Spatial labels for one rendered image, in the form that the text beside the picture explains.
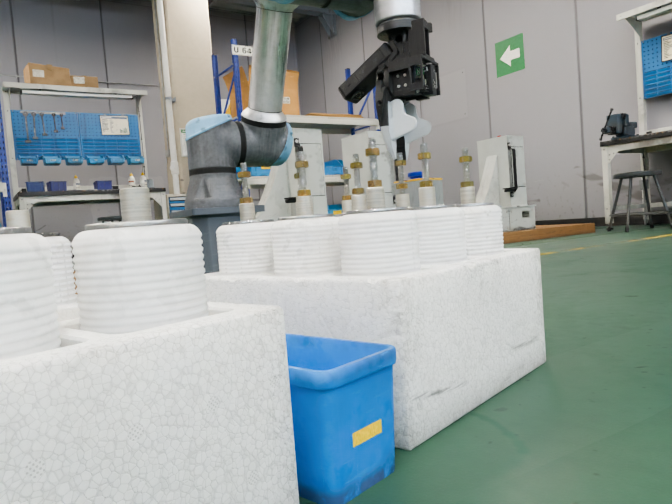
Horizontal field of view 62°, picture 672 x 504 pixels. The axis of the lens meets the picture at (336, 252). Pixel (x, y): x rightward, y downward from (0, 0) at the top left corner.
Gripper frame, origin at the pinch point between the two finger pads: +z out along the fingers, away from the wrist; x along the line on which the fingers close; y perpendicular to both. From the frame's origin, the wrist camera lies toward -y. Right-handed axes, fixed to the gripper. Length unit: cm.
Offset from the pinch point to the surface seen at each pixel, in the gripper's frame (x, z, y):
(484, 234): -5.1, 14.2, 15.8
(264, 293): -30.9, 19.1, -4.4
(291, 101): 423, -126, -328
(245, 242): -25.7, 12.7, -11.5
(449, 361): -24.7, 27.8, 17.0
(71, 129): 286, -112, -528
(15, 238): -67, 10, 7
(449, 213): -16.0, 10.8, 14.8
